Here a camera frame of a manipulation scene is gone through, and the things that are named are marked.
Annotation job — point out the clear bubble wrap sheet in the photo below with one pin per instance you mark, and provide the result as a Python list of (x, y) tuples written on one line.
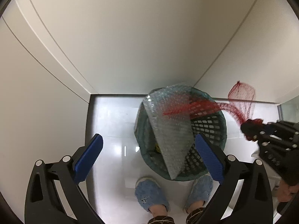
[(168, 133)]

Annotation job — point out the person's blue slipper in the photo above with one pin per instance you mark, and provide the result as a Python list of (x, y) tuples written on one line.
[(151, 193), (201, 189)]

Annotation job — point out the person's left leg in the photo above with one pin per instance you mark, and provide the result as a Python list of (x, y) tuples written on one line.
[(161, 215)]

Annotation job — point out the dark green mesh trash basket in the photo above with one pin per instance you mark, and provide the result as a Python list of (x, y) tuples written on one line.
[(210, 126)]

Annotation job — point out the person's right blue slipper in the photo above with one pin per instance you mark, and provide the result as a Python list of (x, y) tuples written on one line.
[(201, 189)]

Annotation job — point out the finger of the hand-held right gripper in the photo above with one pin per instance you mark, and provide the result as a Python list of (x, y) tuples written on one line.
[(280, 126), (268, 140)]

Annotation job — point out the person's right hand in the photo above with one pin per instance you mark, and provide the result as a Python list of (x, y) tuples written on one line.
[(286, 191)]

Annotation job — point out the person's left blue slipper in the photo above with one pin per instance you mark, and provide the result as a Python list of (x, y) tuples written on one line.
[(151, 193)]

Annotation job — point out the red mesh bag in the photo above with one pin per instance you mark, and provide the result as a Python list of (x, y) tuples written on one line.
[(237, 114)]

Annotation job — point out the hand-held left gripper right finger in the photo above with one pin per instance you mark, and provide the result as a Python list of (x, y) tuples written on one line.
[(210, 158)]

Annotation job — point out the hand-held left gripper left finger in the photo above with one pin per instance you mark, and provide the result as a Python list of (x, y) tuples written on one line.
[(90, 158)]

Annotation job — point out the yellow wrapper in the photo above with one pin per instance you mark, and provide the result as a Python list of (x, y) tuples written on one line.
[(158, 148)]

